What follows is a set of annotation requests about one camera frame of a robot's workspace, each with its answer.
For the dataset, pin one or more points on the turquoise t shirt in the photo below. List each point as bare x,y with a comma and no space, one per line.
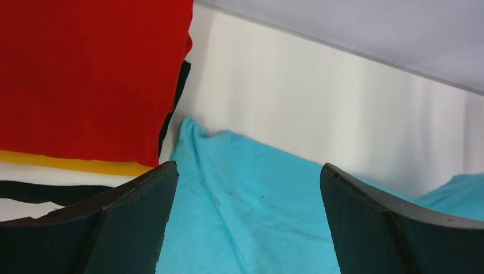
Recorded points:
245,207

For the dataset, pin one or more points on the red folded t shirt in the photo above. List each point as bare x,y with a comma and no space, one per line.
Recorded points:
90,80

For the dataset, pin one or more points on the white folded t shirt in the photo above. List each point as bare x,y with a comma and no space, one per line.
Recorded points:
58,177

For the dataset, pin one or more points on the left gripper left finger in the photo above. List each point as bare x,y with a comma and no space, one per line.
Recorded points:
117,231

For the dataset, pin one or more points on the black folded t shirt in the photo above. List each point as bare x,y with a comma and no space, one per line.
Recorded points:
68,195

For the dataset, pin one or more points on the orange folded t shirt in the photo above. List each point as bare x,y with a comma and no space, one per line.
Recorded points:
92,166

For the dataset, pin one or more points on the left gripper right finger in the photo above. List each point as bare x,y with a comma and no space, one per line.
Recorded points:
374,231

